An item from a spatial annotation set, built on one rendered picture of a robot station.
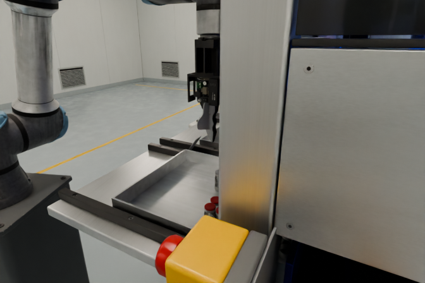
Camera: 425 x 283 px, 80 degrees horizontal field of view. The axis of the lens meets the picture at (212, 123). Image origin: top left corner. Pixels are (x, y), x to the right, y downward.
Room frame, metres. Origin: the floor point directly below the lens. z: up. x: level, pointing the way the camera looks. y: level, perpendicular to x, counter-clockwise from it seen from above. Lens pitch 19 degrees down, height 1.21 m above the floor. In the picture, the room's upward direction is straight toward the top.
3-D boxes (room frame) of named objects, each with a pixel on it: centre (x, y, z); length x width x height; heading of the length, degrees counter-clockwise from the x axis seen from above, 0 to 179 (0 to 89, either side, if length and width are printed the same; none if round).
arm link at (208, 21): (0.49, -0.01, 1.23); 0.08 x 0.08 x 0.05
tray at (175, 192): (0.46, -0.01, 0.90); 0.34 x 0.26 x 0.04; 63
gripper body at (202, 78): (0.48, -0.01, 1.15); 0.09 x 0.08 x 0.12; 153
